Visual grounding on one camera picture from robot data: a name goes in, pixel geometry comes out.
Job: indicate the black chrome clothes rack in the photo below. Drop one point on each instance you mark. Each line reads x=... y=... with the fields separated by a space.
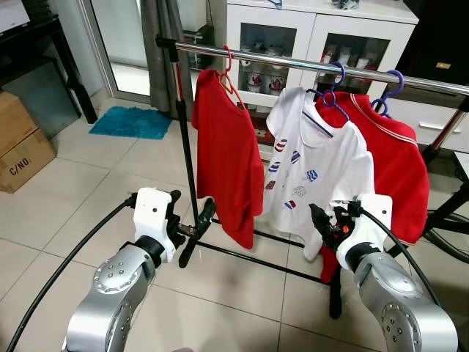
x=293 y=64

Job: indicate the purple plastic hanger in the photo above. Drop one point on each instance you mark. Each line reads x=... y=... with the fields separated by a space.
x=399 y=79

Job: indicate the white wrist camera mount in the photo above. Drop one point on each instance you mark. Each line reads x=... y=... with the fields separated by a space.
x=152 y=216
x=370 y=224

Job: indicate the black cabinet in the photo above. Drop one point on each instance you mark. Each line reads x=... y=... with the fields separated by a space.
x=436 y=37

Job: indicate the red white mug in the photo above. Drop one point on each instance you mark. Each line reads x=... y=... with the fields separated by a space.
x=255 y=81

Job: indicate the red plastic hanger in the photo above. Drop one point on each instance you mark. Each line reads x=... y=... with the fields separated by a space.
x=229 y=70

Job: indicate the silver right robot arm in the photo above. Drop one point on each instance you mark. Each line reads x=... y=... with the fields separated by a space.
x=399 y=308

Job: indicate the blue plastic hanger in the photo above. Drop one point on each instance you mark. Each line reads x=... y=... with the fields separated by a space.
x=339 y=73

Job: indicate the printed cardboard box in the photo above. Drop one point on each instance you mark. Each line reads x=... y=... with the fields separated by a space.
x=29 y=165

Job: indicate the white glass door cabinet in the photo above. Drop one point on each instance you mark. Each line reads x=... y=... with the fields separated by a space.
x=366 y=11

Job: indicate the plain red t-shirt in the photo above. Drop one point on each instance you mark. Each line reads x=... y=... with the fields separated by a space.
x=227 y=161

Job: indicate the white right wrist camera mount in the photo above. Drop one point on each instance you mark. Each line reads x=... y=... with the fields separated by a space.
x=370 y=224

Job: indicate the white table black legs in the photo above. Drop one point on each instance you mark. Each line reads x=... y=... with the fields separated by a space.
x=462 y=165

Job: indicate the black desk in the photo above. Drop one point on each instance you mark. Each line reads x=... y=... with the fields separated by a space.
x=37 y=44

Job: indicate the glass sliding door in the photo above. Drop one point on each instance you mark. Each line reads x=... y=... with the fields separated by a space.
x=128 y=44

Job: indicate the teal shaggy rug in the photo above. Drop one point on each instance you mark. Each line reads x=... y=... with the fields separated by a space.
x=132 y=123

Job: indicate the white printed t-shirt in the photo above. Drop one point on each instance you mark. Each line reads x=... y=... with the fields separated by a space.
x=315 y=161

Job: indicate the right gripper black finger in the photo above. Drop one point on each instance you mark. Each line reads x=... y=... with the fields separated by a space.
x=321 y=218
x=319 y=231

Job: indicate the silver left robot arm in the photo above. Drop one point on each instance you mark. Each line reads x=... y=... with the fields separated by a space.
x=110 y=293

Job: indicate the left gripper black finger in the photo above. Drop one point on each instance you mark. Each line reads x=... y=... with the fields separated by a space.
x=207 y=211
x=207 y=225

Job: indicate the grey curtain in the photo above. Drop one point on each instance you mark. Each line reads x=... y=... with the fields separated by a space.
x=157 y=22

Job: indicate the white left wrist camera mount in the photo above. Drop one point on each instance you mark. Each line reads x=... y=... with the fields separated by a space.
x=152 y=216

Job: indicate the red polo shirt white trim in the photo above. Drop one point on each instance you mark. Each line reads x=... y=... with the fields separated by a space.
x=399 y=169

